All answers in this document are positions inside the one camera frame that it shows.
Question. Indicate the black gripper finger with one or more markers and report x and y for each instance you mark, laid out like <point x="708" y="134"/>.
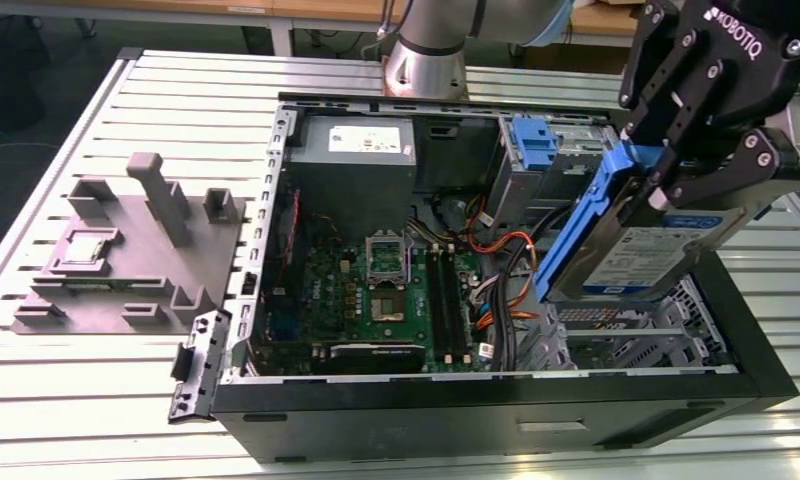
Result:
<point x="720" y="185"/>
<point x="680" y="90"/>

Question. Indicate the hard disk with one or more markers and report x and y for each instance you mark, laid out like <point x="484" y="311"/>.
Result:
<point x="633" y="260"/>

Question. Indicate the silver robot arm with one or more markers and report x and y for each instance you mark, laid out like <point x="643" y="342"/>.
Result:
<point x="426" y="60"/>

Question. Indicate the blue plastic drive latch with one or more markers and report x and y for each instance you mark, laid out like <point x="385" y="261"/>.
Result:
<point x="538" y="160"/>
<point x="532" y="134"/>

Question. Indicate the metal optical drive cage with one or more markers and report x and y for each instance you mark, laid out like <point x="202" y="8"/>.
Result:
<point x="520" y="195"/>

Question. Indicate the black RAM slot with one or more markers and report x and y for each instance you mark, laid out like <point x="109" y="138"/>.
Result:
<point x="440" y="302"/>
<point x="457" y="302"/>

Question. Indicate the thin metal locking lever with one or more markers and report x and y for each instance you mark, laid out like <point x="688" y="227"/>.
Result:
<point x="406" y="265"/>

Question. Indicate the wooden top white desk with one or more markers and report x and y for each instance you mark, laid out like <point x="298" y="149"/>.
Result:
<point x="346" y="15"/>
<point x="173" y="7"/>

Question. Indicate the green motherboard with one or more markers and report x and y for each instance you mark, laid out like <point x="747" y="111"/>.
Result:
<point x="420" y="320"/>

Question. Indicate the grey power supply unit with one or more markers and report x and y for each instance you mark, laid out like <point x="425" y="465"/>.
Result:
<point x="353" y="190"/>

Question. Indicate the CPU socket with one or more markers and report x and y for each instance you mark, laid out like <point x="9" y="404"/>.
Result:
<point x="388" y="307"/>

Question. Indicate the black graphics card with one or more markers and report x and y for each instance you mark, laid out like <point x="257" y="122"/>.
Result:
<point x="373" y="356"/>

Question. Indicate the black PC case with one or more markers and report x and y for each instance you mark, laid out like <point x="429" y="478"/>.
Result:
<point x="440" y="420"/>

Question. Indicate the black case fan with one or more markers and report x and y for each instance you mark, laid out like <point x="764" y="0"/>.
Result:
<point x="281" y="240"/>

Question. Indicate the grey parts rack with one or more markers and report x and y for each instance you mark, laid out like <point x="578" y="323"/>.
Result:
<point x="153" y="260"/>

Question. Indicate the silver CPU chip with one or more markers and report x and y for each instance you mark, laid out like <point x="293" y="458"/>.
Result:
<point x="86" y="250"/>

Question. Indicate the green RAM stick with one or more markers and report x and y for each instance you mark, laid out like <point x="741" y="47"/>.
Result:
<point x="95" y="285"/>

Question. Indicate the black office chair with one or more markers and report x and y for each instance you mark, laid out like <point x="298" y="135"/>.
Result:
<point x="6" y="75"/>

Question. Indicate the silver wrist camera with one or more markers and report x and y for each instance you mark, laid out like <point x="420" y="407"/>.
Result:
<point x="789" y="120"/>

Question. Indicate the grey card retainer bracket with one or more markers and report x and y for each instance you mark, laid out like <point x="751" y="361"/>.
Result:
<point x="202" y="350"/>

